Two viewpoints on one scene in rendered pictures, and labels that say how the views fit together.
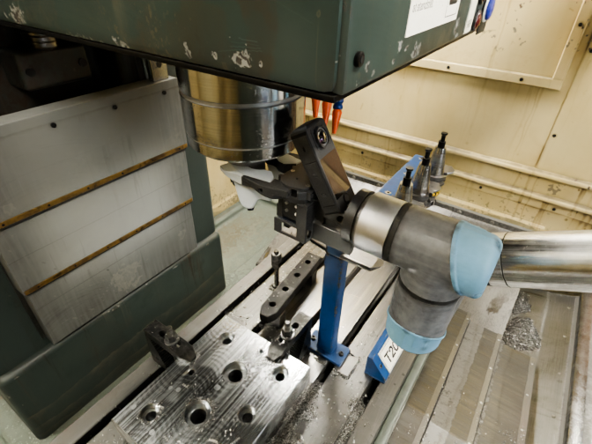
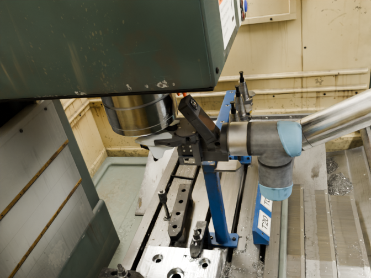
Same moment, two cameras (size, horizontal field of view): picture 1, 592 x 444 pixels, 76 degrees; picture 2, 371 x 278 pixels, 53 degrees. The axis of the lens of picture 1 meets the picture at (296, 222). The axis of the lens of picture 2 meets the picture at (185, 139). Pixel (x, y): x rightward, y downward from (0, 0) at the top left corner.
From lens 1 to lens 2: 0.36 m
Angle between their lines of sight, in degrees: 12
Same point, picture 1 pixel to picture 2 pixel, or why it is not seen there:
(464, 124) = (247, 58)
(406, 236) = (256, 138)
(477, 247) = (290, 130)
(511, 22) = not seen: outside the picture
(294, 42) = (189, 72)
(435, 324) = (286, 178)
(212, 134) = (136, 123)
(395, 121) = not seen: hidden behind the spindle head
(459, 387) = (314, 231)
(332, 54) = (208, 73)
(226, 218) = not seen: hidden behind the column
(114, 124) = (23, 143)
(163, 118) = (49, 127)
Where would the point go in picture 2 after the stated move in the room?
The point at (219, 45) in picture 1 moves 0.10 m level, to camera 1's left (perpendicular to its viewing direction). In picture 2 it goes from (149, 81) to (93, 98)
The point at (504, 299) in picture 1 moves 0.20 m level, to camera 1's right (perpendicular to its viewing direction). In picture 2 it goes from (318, 165) to (355, 151)
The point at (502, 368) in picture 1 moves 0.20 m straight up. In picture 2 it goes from (335, 210) to (337, 171)
